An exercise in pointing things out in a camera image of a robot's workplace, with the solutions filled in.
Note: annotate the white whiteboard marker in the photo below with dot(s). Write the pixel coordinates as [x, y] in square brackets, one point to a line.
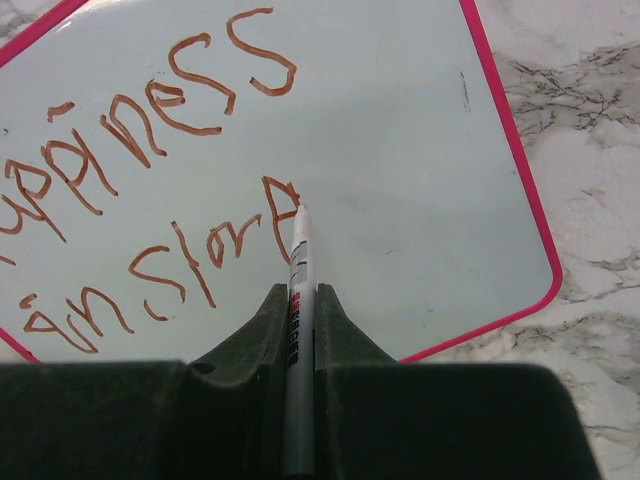
[298, 449]

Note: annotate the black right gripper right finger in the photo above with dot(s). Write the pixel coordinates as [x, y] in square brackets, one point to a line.
[380, 419]

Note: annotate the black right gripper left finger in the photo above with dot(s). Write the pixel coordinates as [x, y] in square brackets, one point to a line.
[218, 417]

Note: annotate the pink framed whiteboard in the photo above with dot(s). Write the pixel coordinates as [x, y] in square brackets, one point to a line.
[153, 154]

